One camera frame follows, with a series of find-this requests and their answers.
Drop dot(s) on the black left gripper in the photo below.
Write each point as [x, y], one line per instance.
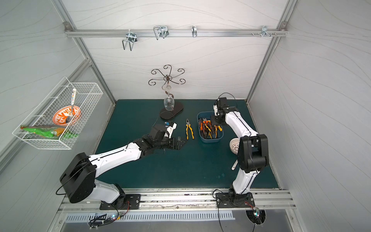
[174, 143]

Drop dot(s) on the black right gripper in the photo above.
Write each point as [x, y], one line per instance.
[217, 118]

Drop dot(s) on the large yellow black pliers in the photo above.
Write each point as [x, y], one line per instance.
[189, 128]

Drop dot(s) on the orange black pliers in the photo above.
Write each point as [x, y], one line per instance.
[204, 130]

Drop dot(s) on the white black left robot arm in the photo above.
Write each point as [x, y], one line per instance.
[80, 182]

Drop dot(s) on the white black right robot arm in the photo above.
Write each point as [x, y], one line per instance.
[253, 150]

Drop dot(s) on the teal plastic storage box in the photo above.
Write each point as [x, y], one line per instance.
[207, 118]

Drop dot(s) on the white patterned ceramic bowl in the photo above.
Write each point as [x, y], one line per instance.
[234, 145]

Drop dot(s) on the clear wine glass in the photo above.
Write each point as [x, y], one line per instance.
[169, 103]

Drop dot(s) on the metal hook small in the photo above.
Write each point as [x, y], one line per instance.
[194, 31]

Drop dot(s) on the metal hook clamp right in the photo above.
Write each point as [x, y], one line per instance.
[264, 33]

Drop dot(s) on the metal hook clamp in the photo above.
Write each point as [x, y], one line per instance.
[264, 33]
[129, 41]
[160, 32]

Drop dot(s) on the metal hook clamp middle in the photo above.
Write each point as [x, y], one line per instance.
[160, 32]

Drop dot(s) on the metal hook clamp left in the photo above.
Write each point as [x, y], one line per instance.
[129, 41]

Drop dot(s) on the spoon in basket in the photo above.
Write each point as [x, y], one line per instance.
[70, 116]

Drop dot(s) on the orange patterned plate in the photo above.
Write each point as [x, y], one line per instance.
[60, 116]

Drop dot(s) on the green snack bag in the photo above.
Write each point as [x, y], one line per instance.
[50, 132]

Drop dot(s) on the yellow handled pliers in box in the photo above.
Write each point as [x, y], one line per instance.
[214, 131]

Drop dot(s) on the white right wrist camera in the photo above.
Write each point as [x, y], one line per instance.
[215, 107]

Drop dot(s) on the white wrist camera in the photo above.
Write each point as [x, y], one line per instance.
[170, 127]
[215, 107]

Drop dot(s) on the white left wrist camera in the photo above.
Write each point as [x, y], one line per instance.
[170, 127]

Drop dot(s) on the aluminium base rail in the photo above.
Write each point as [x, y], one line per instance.
[183, 199]

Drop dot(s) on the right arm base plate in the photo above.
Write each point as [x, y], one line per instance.
[232, 200]

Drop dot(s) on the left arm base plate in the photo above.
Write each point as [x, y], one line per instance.
[130, 201]

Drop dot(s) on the white vented cable duct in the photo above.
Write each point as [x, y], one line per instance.
[136, 216]

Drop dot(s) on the white wire basket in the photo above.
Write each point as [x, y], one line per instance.
[87, 97]

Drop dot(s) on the aluminium cross rail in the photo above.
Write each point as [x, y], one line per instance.
[173, 33]

